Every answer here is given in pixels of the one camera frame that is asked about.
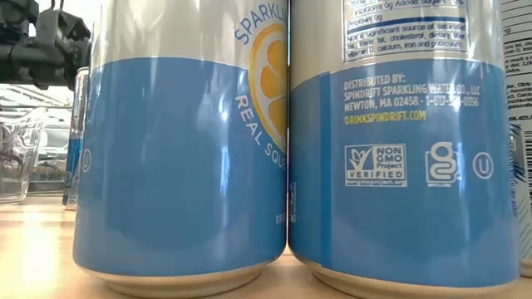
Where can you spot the clear plastic bin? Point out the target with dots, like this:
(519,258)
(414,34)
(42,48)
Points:
(16,166)

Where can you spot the blue white Spindrift can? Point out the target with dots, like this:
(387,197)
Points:
(174,166)
(395,216)

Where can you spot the slim silver blue energy can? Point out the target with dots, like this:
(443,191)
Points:
(75,137)

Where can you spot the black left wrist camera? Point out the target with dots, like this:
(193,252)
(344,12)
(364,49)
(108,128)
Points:
(62,33)

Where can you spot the white Celsius can black top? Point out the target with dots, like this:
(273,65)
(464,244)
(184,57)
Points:
(521,124)

